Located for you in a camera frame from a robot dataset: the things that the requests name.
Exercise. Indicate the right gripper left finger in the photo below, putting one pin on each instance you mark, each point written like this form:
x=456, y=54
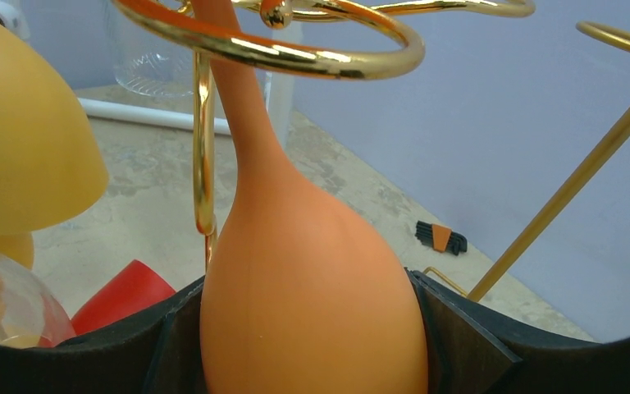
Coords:
x=153, y=351

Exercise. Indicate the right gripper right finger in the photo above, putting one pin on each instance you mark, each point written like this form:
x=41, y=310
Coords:
x=474, y=349

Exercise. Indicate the red goblet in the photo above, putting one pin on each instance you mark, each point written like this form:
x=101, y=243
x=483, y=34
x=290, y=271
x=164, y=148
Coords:
x=134, y=288

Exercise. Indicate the orange goblet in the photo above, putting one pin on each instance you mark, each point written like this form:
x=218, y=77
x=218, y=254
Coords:
x=302, y=294

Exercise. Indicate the clear wine glass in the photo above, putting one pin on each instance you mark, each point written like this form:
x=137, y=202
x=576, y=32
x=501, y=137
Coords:
x=30, y=316
x=144, y=63

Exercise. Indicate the yellow goblet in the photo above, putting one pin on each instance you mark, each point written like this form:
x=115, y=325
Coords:
x=19, y=247
x=51, y=168

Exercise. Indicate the gold scroll wine glass rack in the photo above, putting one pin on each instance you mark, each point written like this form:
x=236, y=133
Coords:
x=207, y=41

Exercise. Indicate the gold rectangular wire rack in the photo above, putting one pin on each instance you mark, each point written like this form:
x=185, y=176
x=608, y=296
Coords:
x=590, y=165

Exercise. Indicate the small orange black object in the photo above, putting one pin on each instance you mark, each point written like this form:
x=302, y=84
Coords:
x=441, y=239

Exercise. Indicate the white PVC pipe assembly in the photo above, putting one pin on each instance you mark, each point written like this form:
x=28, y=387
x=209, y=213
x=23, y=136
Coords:
x=152, y=114

